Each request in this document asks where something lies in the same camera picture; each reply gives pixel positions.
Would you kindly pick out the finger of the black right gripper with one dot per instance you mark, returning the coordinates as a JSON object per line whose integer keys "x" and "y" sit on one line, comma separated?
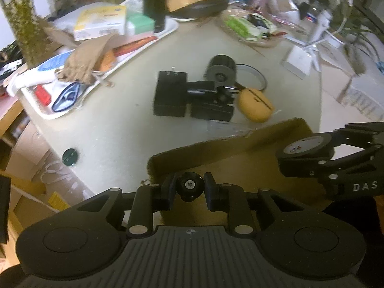
{"x": 367, "y": 136}
{"x": 312, "y": 169}

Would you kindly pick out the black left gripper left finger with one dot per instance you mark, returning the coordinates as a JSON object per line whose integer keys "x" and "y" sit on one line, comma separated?
{"x": 148, "y": 200}

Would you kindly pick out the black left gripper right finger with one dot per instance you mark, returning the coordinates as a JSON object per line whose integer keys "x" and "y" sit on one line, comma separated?
{"x": 230, "y": 199}

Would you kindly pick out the small black knob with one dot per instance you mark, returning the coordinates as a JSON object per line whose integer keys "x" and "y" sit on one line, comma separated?
{"x": 189, "y": 186}

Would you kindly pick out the black rectangular block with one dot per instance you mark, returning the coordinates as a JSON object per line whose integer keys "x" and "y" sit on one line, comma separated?
{"x": 211, "y": 111}

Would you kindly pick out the brown cardboard box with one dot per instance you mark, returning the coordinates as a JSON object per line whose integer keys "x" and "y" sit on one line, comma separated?
{"x": 248, "y": 161}

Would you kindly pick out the small black round cap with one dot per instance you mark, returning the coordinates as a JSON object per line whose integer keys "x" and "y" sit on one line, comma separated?
{"x": 70, "y": 157}

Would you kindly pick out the yellow round case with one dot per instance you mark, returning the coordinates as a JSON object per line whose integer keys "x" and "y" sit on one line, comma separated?
{"x": 254, "y": 105}

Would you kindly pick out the white power bank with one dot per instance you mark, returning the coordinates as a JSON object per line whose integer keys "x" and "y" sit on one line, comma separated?
{"x": 298, "y": 62}

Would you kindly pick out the black power adapter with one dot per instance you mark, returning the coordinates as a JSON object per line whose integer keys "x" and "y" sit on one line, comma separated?
{"x": 171, "y": 94}

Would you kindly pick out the white gimbal tripod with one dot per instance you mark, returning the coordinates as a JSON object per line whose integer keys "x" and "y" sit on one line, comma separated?
{"x": 323, "y": 24}

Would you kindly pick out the blue carabiner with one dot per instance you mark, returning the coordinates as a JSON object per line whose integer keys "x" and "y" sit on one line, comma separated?
{"x": 67, "y": 98}

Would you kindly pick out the white plastic tray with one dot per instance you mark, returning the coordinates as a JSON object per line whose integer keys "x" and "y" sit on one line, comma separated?
{"x": 123, "y": 48}

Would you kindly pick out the red small block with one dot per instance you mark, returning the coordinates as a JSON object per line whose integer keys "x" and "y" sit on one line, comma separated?
{"x": 42, "y": 95}

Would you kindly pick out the brown cloth pouch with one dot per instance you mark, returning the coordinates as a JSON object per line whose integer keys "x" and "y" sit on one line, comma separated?
{"x": 79, "y": 66}

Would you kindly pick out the glass dish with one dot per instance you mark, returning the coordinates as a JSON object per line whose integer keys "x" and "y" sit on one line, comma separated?
{"x": 272, "y": 35}

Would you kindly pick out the green wipe packets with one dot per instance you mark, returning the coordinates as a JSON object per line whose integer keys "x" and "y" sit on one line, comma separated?
{"x": 243, "y": 28}

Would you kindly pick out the green white box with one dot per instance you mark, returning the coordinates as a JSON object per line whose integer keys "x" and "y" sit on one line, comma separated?
{"x": 137, "y": 24}

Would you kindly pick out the yellow white medicine box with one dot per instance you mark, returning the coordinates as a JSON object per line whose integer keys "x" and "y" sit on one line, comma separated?
{"x": 100, "y": 21}

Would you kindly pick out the glass vase with stems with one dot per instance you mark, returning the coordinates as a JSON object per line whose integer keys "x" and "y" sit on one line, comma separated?
{"x": 30, "y": 37}

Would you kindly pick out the black zip case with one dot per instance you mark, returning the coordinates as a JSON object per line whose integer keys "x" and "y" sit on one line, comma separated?
{"x": 201, "y": 9}

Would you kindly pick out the metal ring band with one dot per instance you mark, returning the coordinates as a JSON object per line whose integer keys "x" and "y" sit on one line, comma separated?
{"x": 249, "y": 77}

